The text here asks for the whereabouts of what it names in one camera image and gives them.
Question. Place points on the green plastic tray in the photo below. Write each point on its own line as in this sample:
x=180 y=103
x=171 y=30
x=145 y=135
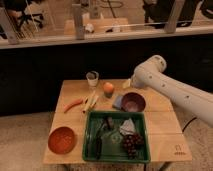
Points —
x=93 y=123

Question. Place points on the black office chair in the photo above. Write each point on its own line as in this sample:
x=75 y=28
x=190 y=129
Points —
x=16 y=11

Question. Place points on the purple bowl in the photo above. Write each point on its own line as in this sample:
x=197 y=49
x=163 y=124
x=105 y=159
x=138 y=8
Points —
x=133 y=102

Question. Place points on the green toy vegetable in tray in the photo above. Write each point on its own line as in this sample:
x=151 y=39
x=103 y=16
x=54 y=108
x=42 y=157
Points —
x=111 y=142

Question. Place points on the orange bowl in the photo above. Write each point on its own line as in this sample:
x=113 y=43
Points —
x=62 y=140

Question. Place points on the clear measuring cup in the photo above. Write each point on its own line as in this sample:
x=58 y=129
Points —
x=92 y=78

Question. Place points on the blue sponge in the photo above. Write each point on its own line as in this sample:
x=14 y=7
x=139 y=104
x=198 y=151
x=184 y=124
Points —
x=117 y=104

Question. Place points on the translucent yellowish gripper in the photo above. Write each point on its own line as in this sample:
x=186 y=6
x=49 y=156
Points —
x=127 y=84

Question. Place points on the black utensil in tray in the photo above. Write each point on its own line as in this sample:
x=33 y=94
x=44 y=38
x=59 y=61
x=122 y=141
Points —
x=108 y=125

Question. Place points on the crumpled white cloth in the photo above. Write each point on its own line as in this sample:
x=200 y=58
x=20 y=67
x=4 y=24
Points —
x=127 y=127

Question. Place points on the bunch of dark grapes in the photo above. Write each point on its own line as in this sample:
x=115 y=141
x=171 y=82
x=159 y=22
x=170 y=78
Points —
x=132 y=143

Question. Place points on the orange fruit on cup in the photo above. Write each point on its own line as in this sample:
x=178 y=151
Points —
x=108 y=89

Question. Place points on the orange carrot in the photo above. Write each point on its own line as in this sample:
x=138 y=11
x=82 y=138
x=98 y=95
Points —
x=72 y=104

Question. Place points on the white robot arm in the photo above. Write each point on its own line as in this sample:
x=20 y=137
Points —
x=150 y=73

